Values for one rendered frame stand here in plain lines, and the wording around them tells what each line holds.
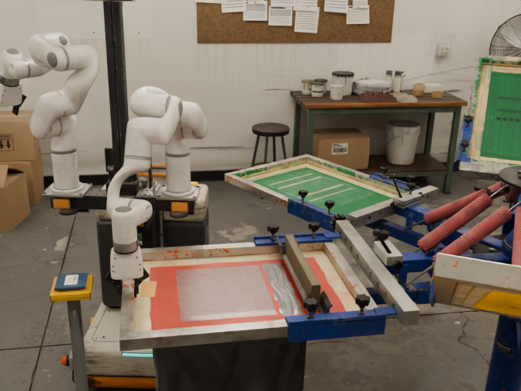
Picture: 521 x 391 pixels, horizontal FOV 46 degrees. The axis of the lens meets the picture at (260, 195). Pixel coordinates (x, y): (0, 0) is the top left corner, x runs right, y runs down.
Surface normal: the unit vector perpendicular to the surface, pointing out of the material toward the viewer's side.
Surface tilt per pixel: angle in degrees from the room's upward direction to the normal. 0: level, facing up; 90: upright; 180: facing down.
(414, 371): 0
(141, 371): 90
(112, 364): 90
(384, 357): 0
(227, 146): 90
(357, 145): 87
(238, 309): 0
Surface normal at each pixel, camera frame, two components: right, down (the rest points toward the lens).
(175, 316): 0.02, -0.93
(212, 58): 0.18, 0.35
